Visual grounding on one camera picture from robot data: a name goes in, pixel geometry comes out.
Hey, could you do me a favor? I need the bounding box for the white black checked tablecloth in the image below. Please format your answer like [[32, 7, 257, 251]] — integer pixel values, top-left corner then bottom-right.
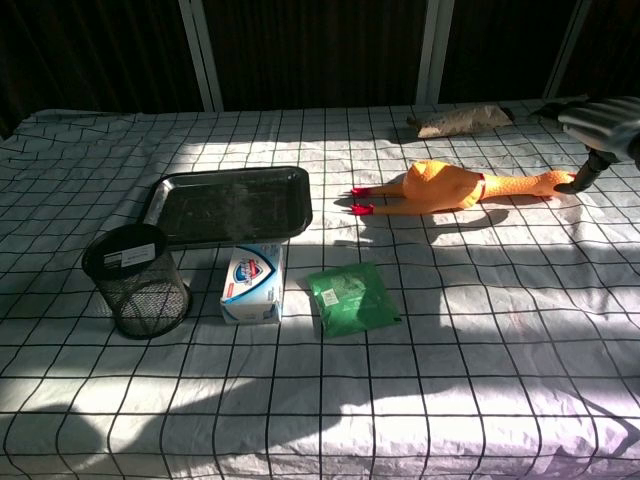
[[0, 98, 640, 480]]

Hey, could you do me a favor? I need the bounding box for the white blue soap box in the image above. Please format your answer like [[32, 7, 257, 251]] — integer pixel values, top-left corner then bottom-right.
[[219, 243, 285, 326]]

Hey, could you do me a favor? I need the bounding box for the aluminium frame post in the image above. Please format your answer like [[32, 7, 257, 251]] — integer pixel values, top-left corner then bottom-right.
[[178, 0, 225, 113], [415, 0, 455, 106], [542, 0, 594, 100]]

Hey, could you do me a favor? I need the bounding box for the rectangular metal tray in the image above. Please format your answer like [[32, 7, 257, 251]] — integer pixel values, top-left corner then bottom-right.
[[143, 165, 314, 251]]

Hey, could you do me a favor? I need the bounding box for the green foil packet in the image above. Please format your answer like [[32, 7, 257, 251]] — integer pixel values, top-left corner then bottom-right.
[[305, 261, 403, 339]]

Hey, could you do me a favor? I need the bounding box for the orange rubber chicken toy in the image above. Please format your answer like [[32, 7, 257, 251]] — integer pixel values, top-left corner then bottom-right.
[[342, 159, 576, 217]]

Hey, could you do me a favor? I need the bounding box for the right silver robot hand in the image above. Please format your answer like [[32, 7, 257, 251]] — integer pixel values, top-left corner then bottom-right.
[[529, 94, 640, 196]]

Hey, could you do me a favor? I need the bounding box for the brown snack bar wrapper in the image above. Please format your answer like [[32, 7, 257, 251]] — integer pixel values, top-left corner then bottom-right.
[[405, 104, 516, 140]]

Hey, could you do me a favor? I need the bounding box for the black mesh pen cup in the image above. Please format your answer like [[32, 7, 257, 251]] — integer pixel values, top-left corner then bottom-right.
[[81, 223, 192, 340]]

